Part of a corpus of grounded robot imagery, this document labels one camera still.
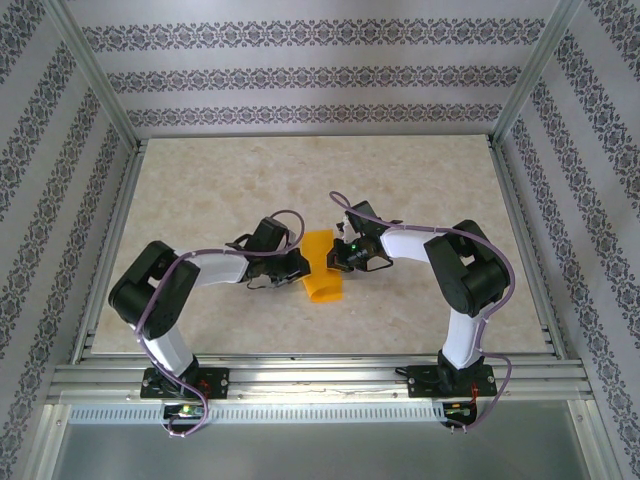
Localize orange cloth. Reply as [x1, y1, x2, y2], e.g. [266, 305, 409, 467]
[299, 228, 346, 305]

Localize grey metal panel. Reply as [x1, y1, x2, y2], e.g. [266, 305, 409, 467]
[29, 403, 609, 480]

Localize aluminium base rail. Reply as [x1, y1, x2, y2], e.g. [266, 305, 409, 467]
[47, 352, 594, 404]

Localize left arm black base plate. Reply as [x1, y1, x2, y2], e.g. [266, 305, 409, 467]
[141, 367, 231, 401]

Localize slotted grey cable duct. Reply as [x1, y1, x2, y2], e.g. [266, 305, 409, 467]
[67, 402, 449, 425]

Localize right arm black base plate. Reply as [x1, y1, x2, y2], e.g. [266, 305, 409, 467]
[407, 364, 497, 400]

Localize aluminium side rail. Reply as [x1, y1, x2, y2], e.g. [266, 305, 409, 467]
[487, 138, 569, 360]
[72, 139, 149, 364]

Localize aluminium corner post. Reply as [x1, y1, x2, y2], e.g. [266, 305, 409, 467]
[42, 0, 141, 154]
[492, 0, 596, 149]

